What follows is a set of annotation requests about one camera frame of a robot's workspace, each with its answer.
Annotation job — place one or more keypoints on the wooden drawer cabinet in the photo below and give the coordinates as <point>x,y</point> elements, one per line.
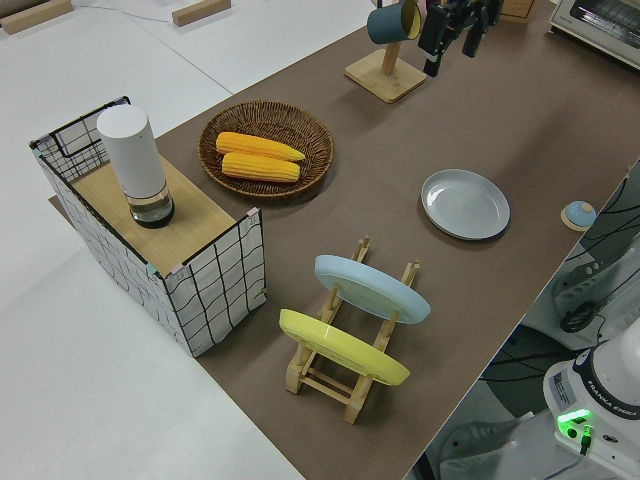
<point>517,9</point>

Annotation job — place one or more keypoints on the yellow corn cob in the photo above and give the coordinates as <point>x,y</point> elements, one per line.
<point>260,169</point>
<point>255,145</point>

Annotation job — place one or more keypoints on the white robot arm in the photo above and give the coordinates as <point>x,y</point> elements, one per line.
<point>615,360</point>

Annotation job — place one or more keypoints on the pink mug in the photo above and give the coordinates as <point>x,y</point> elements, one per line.
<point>424,4</point>

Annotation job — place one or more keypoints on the wooden plate rack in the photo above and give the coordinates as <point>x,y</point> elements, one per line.
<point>320,387</point>

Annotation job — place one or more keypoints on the white toaster oven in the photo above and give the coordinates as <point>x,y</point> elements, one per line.
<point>600,25</point>

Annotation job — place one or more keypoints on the teal mug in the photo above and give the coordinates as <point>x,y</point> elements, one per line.
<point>387,22</point>

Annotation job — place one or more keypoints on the brown table mat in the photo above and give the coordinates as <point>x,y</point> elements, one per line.
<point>400,125</point>

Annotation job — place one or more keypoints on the round wicker basket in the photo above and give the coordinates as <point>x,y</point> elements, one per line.
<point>260,117</point>

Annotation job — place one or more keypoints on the white cylinder bottle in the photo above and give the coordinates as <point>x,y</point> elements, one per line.
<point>132,150</point>

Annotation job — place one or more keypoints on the wooden block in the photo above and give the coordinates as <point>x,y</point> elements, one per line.
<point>200,12</point>
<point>30,17</point>

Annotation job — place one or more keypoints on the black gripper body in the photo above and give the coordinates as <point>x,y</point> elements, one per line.
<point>470,10</point>

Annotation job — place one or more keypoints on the wooden mug tree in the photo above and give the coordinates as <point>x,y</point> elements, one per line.
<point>385,80</point>

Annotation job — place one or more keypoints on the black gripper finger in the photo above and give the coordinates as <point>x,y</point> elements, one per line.
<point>475,35</point>
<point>434,35</point>

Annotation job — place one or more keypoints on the gray plate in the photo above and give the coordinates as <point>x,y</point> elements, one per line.
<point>465,205</point>

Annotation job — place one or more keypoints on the light blue plate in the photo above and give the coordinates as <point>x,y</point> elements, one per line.
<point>370,290</point>

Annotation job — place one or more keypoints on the yellow plate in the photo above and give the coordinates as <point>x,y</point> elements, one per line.
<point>340,345</point>

